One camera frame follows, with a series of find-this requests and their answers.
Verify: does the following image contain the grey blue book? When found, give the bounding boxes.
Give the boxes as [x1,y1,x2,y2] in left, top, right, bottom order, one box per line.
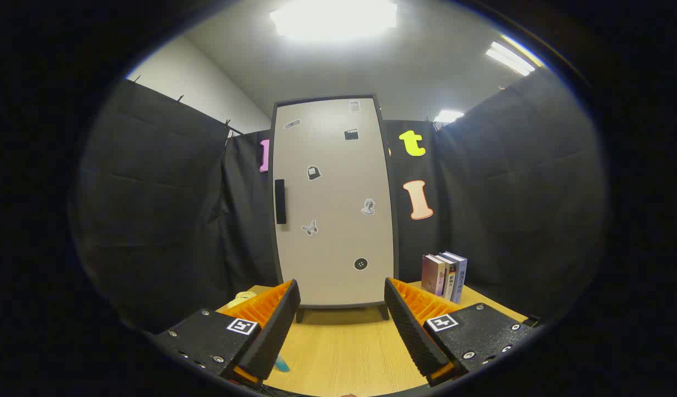
[446,251,468,304]

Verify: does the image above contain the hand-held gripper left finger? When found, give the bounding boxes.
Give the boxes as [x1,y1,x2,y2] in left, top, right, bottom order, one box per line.
[151,278,302,387]

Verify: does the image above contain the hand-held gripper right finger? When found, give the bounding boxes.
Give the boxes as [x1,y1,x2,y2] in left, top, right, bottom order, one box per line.
[384,277,540,388]

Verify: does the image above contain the long ceiling light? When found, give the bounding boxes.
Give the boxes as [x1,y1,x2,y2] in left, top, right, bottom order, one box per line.
[485,41,536,77]

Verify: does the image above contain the pink cover book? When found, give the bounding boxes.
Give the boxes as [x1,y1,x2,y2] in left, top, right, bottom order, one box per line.
[421,254,445,297]

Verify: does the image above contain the yellow plush toy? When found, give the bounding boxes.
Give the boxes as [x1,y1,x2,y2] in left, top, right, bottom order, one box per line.
[227,291,257,309]

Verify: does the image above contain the black door handle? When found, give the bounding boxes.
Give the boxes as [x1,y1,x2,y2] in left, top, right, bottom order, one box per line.
[275,179,287,224]

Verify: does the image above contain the black backdrop cloth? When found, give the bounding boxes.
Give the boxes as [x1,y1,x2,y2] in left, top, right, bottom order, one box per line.
[68,69,606,334]

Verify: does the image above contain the white spine book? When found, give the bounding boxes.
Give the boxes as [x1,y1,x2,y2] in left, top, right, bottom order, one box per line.
[438,253,459,301]

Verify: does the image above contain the large square ceiling light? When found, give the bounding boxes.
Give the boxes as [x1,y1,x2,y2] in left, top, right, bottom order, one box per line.
[269,0,399,40]

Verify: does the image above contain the dark grey cabinet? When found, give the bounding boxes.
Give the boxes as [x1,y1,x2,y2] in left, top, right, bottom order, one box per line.
[268,94,400,324]

